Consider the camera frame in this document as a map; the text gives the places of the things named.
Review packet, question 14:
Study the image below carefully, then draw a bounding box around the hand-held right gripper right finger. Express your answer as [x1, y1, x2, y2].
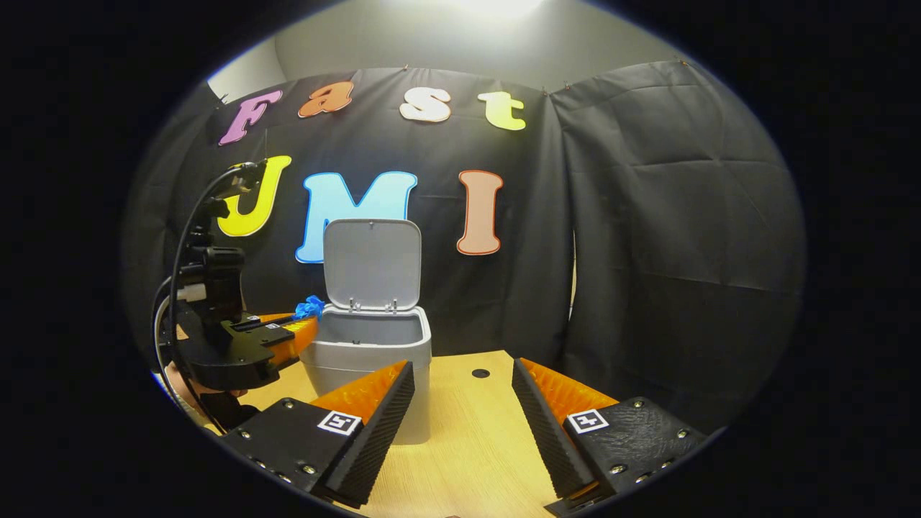
[512, 358, 709, 515]

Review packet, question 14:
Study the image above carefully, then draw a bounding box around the white desktop garbage bin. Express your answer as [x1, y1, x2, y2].
[299, 218, 434, 445]

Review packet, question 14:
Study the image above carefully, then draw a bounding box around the large ceiling light panel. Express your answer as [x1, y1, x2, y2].
[446, 0, 548, 19]

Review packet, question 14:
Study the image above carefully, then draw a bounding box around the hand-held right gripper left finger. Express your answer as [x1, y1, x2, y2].
[219, 360, 417, 509]

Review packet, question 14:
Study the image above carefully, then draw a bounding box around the wooden desktop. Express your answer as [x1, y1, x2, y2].
[205, 350, 627, 517]

